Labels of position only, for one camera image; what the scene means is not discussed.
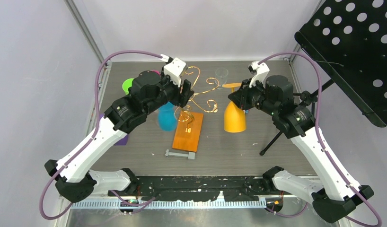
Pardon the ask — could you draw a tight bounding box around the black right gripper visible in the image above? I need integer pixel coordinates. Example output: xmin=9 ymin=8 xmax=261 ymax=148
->
xmin=229 ymin=77 xmax=278 ymax=116

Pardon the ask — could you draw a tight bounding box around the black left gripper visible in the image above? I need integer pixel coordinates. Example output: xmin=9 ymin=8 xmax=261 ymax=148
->
xmin=145 ymin=67 xmax=195 ymax=115

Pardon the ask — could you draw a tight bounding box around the orange plastic wine glass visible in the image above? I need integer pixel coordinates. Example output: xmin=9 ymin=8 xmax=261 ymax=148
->
xmin=224 ymin=101 xmax=246 ymax=133

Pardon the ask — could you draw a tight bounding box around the blue plastic wine glass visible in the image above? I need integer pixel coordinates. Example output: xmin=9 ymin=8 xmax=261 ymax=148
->
xmin=158 ymin=102 xmax=177 ymax=131

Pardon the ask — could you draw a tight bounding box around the gold wire wine glass rack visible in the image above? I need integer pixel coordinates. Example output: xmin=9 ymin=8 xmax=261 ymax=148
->
xmin=171 ymin=77 xmax=220 ymax=153

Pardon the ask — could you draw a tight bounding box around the green plastic wine glass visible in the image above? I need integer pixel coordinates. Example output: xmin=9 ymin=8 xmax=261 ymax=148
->
xmin=122 ymin=78 xmax=134 ymax=95

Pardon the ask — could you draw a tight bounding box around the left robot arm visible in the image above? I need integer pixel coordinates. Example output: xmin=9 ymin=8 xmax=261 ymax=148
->
xmin=44 ymin=71 xmax=194 ymax=203

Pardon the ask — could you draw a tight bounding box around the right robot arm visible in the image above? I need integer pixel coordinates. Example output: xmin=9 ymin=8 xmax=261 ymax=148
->
xmin=228 ymin=75 xmax=374 ymax=223

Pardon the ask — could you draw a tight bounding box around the clear wine glass back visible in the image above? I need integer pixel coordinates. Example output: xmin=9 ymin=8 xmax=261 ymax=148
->
xmin=215 ymin=68 xmax=229 ymax=89

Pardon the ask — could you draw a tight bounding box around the grey bolt tool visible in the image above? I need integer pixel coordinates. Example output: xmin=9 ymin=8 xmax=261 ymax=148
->
xmin=165 ymin=149 xmax=195 ymax=160

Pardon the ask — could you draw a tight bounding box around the purple box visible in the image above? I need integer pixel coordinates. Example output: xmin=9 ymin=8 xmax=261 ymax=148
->
xmin=95 ymin=114 xmax=129 ymax=147

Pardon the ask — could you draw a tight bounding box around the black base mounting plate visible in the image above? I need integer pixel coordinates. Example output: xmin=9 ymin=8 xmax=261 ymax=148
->
xmin=116 ymin=175 xmax=281 ymax=202

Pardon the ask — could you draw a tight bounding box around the black perforated music stand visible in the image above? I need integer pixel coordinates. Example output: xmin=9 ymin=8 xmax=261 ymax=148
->
xmin=259 ymin=0 xmax=387 ymax=157

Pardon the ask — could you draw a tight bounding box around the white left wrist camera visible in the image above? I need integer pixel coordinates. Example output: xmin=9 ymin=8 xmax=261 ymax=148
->
xmin=160 ymin=54 xmax=187 ymax=87

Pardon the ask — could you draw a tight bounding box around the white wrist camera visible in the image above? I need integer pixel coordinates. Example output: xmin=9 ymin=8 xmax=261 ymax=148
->
xmin=248 ymin=61 xmax=270 ymax=88
xmin=160 ymin=54 xmax=187 ymax=87

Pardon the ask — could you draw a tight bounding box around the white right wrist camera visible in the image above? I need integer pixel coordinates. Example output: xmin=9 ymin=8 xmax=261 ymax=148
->
xmin=248 ymin=61 xmax=270 ymax=88

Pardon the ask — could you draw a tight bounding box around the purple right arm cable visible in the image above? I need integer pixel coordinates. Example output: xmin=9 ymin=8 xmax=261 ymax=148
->
xmin=257 ymin=52 xmax=383 ymax=227

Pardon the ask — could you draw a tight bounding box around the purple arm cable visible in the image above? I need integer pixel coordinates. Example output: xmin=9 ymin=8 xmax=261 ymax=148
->
xmin=39 ymin=51 xmax=164 ymax=220
xmin=257 ymin=52 xmax=383 ymax=227

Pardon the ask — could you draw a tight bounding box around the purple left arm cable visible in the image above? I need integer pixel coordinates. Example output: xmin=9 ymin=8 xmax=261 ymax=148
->
xmin=39 ymin=51 xmax=164 ymax=220

